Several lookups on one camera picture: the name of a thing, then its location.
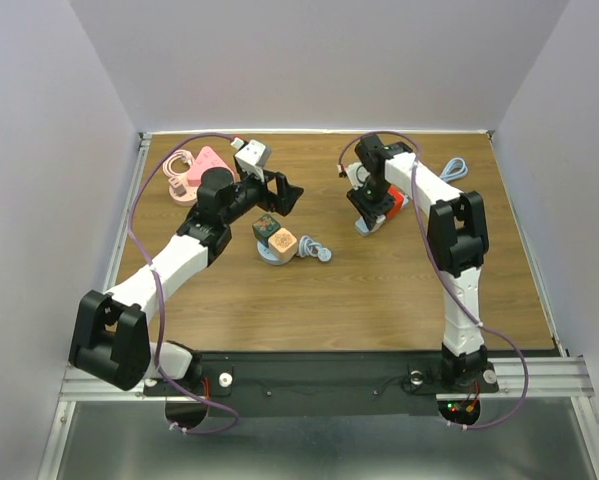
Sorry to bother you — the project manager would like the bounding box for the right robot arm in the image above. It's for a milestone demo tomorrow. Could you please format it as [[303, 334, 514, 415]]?
[[338, 132, 489, 390]]

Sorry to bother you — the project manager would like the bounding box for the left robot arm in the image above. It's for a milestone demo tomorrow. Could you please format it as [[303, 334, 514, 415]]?
[[69, 167, 304, 394]]

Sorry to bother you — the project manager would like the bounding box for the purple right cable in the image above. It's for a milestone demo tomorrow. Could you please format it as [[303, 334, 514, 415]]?
[[337, 130, 532, 431]]

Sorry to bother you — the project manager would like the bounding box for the light blue round socket cable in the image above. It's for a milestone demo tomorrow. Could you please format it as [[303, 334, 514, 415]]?
[[296, 234, 334, 263]]

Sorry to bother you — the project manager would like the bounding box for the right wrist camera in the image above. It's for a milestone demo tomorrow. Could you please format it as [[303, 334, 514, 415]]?
[[338, 162, 368, 189]]

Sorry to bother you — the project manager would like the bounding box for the white-blue power strip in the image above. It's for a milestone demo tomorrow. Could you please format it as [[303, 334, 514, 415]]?
[[355, 216, 386, 236]]

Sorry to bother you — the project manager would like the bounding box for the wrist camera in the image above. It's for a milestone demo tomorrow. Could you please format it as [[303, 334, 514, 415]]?
[[230, 137, 272, 182], [338, 162, 368, 189]]

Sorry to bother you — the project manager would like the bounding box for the pink coiled cable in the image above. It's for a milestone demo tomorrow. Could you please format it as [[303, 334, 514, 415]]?
[[162, 151, 196, 179]]

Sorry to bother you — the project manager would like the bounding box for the light blue strip cable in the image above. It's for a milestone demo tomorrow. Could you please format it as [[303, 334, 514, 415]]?
[[438, 157, 469, 184]]

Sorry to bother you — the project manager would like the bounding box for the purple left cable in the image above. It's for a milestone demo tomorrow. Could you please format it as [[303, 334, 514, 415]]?
[[126, 132, 240, 435]]

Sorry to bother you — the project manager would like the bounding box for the round light blue power socket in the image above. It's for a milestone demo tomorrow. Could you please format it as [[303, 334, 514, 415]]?
[[257, 241, 289, 266]]

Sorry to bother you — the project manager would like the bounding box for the aluminium rail frame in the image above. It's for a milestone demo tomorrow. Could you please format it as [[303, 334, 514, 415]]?
[[36, 130, 596, 480]]

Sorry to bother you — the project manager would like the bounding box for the tan cube socket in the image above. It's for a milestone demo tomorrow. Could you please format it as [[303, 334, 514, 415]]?
[[268, 227, 298, 264]]

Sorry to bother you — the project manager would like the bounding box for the dark green cube socket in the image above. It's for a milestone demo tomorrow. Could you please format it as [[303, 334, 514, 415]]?
[[252, 213, 281, 247]]

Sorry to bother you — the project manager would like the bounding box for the pink triangular power strip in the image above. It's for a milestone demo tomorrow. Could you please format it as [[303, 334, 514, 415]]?
[[186, 146, 235, 187]]

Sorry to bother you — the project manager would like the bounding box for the purple cable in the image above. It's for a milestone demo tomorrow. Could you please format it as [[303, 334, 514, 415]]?
[[126, 132, 240, 435], [337, 130, 532, 431]]

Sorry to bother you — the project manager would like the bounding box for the pink round socket base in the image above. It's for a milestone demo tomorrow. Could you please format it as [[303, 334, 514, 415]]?
[[168, 173, 200, 207]]

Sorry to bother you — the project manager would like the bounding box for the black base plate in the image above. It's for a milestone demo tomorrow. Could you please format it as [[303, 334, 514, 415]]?
[[143, 349, 500, 419]]

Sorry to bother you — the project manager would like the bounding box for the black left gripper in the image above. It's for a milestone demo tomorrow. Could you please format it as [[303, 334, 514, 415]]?
[[222, 167, 303, 226]]

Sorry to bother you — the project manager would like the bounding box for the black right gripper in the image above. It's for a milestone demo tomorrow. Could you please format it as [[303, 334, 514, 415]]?
[[345, 177, 393, 230]]

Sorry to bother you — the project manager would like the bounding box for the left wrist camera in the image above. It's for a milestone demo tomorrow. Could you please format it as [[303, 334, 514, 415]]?
[[230, 137, 272, 182]]

